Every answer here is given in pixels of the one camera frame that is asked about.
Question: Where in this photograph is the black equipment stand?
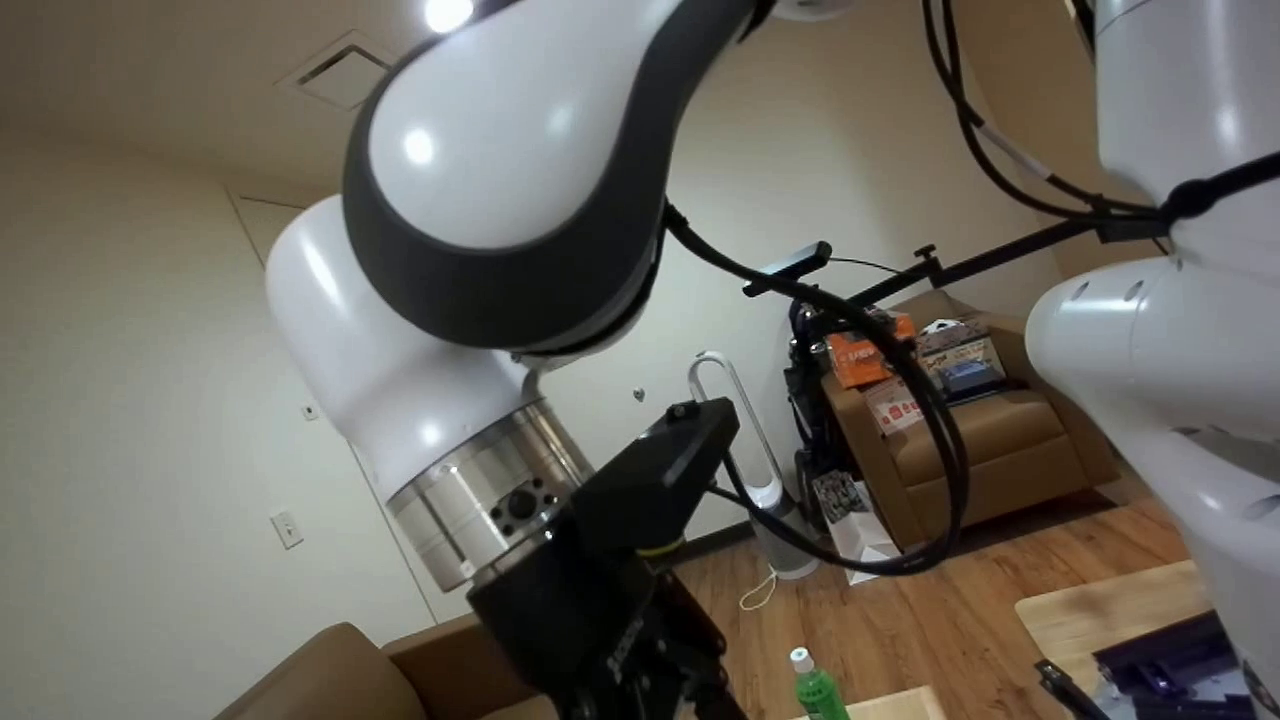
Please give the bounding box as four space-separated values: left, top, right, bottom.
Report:
785 293 855 518

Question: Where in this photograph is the white paper bag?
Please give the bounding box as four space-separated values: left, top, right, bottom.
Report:
811 468 912 589

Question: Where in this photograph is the tan leather armchair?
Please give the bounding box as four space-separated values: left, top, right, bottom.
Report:
210 612 563 720

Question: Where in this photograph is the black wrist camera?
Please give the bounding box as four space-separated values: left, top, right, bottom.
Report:
573 398 744 565

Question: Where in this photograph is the orange box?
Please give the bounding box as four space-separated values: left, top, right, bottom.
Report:
823 315 922 394

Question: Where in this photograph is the blue grey box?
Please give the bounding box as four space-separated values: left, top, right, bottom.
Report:
917 315 1012 406

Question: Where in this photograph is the white bladeless fan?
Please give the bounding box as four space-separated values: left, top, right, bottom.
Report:
684 350 823 579

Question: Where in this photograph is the white room door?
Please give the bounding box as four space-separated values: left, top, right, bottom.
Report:
229 192 468 633

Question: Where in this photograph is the green plastic bottle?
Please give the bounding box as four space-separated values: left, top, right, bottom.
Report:
785 643 850 720

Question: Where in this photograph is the round ceiling light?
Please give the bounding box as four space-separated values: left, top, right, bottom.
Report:
416 0 481 40

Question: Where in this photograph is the black clamp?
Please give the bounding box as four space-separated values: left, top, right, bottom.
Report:
1031 655 1112 720

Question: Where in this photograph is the white ceiling vent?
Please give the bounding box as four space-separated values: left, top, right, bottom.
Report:
291 35 399 114

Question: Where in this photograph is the dark blue box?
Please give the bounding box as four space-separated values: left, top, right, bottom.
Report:
1092 612 1262 720

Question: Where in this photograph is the brown leather sofa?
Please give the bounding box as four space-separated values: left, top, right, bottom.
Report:
814 312 1125 565

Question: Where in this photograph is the red and white box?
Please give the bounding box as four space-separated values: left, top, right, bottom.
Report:
867 388 930 439

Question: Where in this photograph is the light wooden side table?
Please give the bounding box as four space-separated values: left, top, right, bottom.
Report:
1012 557 1214 696

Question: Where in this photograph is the black stereo camera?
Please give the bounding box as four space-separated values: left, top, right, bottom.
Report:
741 238 834 300

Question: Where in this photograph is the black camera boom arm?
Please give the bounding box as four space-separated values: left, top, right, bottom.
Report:
850 212 1177 312

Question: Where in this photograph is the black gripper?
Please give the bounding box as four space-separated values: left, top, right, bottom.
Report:
462 511 746 720

